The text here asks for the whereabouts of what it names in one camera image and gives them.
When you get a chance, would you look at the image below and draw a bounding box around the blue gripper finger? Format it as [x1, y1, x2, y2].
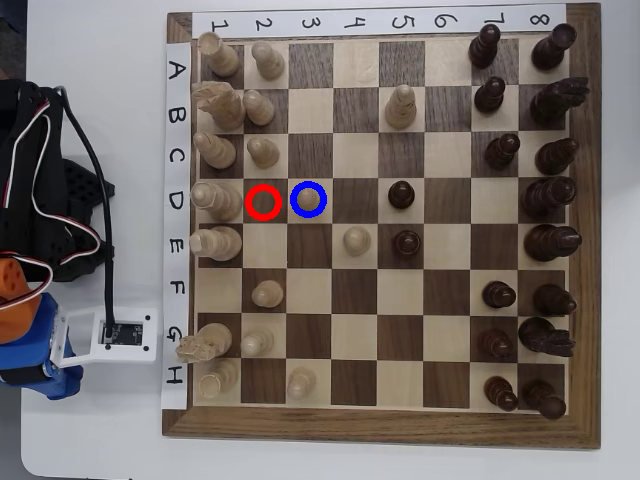
[20, 366, 85, 403]

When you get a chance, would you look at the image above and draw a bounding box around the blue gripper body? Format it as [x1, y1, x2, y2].
[0, 293, 70, 372]

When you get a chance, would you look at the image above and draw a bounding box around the light wooden chess pawn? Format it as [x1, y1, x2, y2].
[286, 367, 318, 400]
[250, 40, 286, 81]
[342, 225, 373, 258]
[251, 279, 285, 308]
[295, 187, 322, 212]
[240, 327, 276, 357]
[242, 89, 277, 127]
[246, 136, 280, 169]

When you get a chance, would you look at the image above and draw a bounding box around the light wooden chess knight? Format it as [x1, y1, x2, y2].
[191, 81, 247, 130]
[175, 322, 234, 363]

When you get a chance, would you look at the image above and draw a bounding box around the light wooden chess rook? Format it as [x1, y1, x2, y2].
[198, 359, 240, 400]
[197, 32, 241, 79]

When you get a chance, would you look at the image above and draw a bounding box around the light wooden chess king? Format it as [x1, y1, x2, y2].
[189, 225, 244, 262]

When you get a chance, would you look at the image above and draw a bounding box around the light wooden chess queen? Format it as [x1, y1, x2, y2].
[190, 181, 245, 223]

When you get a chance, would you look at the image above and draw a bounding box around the light wooden chess bishop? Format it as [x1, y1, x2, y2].
[192, 131, 238, 170]
[384, 84, 418, 131]

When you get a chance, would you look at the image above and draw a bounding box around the wooden chessboard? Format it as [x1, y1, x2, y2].
[161, 2, 603, 451]

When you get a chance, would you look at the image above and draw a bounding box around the white letter label strip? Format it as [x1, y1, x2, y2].
[160, 41, 193, 410]

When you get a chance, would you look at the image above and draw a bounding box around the dark wooden chess pawn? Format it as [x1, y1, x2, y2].
[391, 229, 422, 259]
[481, 280, 517, 309]
[477, 327, 516, 359]
[473, 76, 507, 114]
[387, 180, 416, 210]
[468, 23, 502, 70]
[483, 375, 520, 413]
[483, 132, 522, 170]

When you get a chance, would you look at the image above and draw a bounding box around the white number label strip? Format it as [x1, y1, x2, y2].
[191, 3, 568, 39]

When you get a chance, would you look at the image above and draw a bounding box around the dark wooden chess rook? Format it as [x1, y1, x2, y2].
[521, 379, 569, 420]
[530, 22, 578, 71]

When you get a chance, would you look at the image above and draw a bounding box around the dark wooden chess knight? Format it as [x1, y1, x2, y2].
[529, 76, 591, 126]
[517, 316, 576, 358]

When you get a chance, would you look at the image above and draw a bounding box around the dark wooden chess bishop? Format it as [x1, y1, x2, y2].
[531, 283, 578, 317]
[534, 137, 581, 176]

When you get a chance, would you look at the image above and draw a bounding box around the dark wooden chess king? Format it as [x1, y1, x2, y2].
[523, 224, 584, 263]

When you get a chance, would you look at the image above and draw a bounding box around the dark wooden chess queen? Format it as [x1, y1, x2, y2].
[519, 175, 578, 218]

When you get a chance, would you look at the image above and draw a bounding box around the red white servo cable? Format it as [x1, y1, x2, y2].
[0, 252, 54, 310]
[2, 97, 55, 211]
[30, 114, 104, 267]

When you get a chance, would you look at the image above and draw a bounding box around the black camera cable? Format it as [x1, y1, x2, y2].
[59, 87, 117, 351]

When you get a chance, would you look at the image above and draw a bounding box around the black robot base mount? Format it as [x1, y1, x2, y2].
[52, 157, 117, 282]

